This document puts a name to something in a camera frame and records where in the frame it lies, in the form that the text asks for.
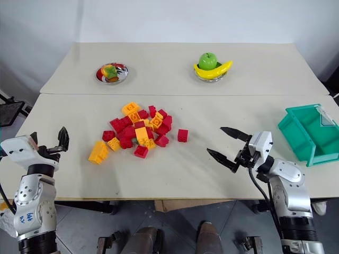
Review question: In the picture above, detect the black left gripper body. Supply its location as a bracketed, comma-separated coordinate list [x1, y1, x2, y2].
[37, 144, 64, 163]

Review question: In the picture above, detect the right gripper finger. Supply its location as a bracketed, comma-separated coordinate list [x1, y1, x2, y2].
[219, 126, 253, 143]
[206, 148, 239, 174]

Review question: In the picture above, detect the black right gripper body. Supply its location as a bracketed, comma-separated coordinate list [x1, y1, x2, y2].
[234, 135, 260, 168]

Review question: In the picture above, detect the black mesh stand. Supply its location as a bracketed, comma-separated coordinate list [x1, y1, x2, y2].
[0, 89, 33, 128]

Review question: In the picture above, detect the silver bowl under banana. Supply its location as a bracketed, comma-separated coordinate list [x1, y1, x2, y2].
[194, 62, 229, 84]

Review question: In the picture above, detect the brown cardboard sheet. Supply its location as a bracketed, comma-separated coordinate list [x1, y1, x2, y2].
[154, 199, 237, 213]

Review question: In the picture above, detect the teal plastic bin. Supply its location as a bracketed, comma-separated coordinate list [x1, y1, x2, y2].
[277, 103, 339, 168]

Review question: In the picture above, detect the yellow toy banana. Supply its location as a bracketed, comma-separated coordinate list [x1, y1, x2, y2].
[193, 60, 234, 80]

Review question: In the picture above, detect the green toy apple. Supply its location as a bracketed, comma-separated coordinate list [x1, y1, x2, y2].
[198, 52, 219, 71]

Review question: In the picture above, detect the white plastic bag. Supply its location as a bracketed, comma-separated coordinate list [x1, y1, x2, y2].
[0, 200, 17, 238]

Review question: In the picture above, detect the orange toy fruit green leaf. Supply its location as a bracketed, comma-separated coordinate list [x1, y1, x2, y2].
[99, 65, 119, 83]

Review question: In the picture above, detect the dark rounded shape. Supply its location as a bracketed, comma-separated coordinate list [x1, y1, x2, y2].
[120, 226, 165, 254]
[197, 221, 224, 254]

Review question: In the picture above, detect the silver metal plate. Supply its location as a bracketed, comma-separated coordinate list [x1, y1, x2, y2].
[94, 62, 130, 85]

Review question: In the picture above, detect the beige shoe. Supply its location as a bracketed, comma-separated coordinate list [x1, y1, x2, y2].
[310, 200, 328, 216]

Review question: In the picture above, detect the clear label holder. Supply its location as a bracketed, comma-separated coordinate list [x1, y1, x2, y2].
[318, 106, 336, 128]

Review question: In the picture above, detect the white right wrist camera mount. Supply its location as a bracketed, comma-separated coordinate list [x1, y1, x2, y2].
[248, 131, 274, 161]

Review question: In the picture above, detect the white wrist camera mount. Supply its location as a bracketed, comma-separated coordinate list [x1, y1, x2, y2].
[1, 135, 41, 170]
[248, 131, 274, 161]

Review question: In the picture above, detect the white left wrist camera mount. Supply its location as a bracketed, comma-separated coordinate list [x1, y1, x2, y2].
[1, 135, 41, 170]

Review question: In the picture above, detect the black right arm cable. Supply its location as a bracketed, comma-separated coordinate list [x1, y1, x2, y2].
[248, 166, 282, 232]

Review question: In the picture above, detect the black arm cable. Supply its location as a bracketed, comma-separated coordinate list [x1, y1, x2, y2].
[248, 166, 282, 232]
[0, 182, 17, 215]

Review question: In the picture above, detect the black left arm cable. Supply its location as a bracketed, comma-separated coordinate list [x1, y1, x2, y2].
[0, 182, 17, 215]

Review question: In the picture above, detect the black table frame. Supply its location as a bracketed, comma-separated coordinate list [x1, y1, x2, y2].
[54, 200, 119, 215]

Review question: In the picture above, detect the black metal bracket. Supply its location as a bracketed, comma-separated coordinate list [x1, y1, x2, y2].
[234, 232, 263, 254]
[96, 230, 131, 254]

